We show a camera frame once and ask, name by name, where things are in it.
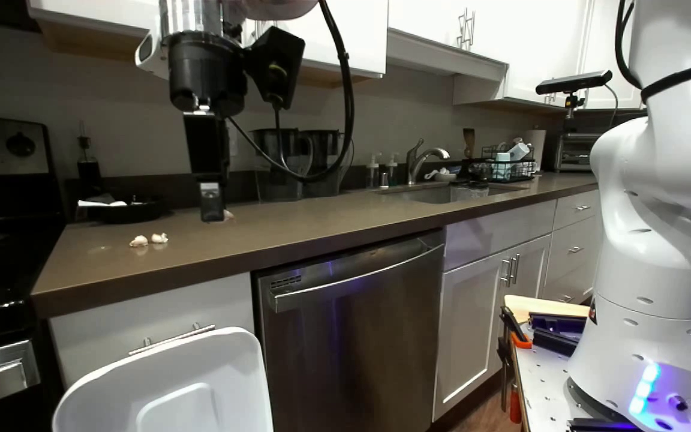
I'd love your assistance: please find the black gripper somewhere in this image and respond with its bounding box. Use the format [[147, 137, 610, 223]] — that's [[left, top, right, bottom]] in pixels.
[[169, 31, 249, 223]]

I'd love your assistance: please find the wide white wall cabinet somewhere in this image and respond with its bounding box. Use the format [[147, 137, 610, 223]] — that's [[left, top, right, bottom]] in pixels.
[[24, 0, 391, 89]]

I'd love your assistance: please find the white corner wall cabinet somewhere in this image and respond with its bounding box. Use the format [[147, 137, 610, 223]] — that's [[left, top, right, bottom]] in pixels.
[[451, 0, 645, 113]]

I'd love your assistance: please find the white base cabinet unit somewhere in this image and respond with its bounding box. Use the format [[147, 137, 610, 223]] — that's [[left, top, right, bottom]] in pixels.
[[429, 186, 610, 426]]

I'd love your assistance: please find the stainless steel dishwasher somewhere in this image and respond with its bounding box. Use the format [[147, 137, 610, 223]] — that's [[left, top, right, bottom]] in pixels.
[[253, 231, 449, 432]]

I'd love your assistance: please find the white drawer front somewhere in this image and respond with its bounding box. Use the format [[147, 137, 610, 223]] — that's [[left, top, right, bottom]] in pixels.
[[48, 271, 259, 389]]

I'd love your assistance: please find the wooden board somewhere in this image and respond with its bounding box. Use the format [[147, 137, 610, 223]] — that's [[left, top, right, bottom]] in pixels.
[[502, 293, 596, 327]]

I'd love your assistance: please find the dish rack with dishes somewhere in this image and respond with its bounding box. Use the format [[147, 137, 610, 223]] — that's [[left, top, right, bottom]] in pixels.
[[461, 128, 542, 186]]

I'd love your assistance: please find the black stove knob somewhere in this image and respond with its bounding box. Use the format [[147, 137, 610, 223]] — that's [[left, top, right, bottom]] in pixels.
[[6, 129, 39, 162]]

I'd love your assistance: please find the chrome sink faucet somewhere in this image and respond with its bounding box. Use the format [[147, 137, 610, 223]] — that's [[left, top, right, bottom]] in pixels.
[[403, 137, 453, 191]]

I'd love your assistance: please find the black flat device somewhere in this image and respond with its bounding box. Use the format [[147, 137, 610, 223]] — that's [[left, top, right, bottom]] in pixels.
[[525, 313, 591, 356]]

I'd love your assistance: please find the orange clamp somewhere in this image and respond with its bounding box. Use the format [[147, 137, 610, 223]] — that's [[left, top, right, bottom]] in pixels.
[[505, 381, 525, 427]]

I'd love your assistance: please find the orange handled tool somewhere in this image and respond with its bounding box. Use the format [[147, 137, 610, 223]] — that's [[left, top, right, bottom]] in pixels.
[[500, 306, 538, 354]]

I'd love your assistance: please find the small soap bottle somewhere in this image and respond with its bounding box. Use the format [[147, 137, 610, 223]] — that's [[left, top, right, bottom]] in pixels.
[[385, 153, 401, 191], [365, 153, 382, 193]]

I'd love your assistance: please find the black shallow pan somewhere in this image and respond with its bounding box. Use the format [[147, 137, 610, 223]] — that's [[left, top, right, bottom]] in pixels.
[[71, 194, 169, 227]]

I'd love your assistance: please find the dark glass bottle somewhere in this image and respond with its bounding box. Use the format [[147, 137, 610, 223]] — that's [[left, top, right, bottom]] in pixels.
[[74, 132, 105, 197]]

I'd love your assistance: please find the black camera on stand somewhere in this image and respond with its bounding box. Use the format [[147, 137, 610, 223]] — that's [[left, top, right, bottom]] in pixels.
[[536, 68, 617, 123]]

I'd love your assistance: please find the black kitchen stove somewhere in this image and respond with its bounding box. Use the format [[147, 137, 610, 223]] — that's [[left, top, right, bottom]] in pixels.
[[0, 113, 70, 432]]

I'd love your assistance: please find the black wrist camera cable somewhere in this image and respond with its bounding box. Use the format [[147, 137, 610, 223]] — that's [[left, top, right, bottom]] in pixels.
[[224, 0, 359, 182]]

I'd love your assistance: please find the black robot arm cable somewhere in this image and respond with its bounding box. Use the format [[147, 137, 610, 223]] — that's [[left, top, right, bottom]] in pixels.
[[613, 0, 691, 107]]

